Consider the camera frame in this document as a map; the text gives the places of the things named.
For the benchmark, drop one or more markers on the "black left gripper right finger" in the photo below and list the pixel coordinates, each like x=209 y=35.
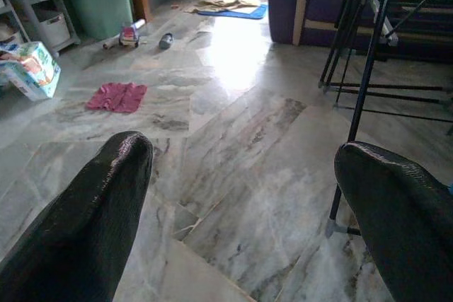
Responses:
x=407 y=231

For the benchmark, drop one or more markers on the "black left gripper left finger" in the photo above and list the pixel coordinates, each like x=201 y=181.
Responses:
x=70 y=231

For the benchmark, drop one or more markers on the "blue garment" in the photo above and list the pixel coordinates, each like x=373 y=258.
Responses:
x=450 y=189

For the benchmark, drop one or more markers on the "pink floor cloth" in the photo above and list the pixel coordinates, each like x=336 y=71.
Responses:
x=117 y=97

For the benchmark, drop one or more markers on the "diaper package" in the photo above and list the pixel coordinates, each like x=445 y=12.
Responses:
x=35 y=72

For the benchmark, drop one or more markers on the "black clothes drying rack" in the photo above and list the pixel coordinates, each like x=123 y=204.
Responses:
x=369 y=68

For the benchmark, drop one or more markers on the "pink white toy truck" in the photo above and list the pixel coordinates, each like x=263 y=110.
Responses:
x=129 y=36

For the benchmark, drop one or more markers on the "grey slipper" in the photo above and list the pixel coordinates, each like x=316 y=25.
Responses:
x=165 y=41

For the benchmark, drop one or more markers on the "green cabinet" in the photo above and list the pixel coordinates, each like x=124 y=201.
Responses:
x=99 y=1

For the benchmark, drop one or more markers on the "grey shelf unit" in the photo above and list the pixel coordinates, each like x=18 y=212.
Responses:
x=46 y=0

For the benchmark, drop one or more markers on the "purple sofa with beige trim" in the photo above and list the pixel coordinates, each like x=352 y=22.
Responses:
x=286 y=5

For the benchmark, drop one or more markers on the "blue floor mat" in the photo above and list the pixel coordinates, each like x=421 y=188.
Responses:
x=247 y=13

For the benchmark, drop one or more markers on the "beige cloth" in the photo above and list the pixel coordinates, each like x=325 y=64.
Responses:
x=223 y=3

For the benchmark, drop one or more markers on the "brown wooden post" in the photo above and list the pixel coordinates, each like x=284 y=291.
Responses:
x=141 y=1

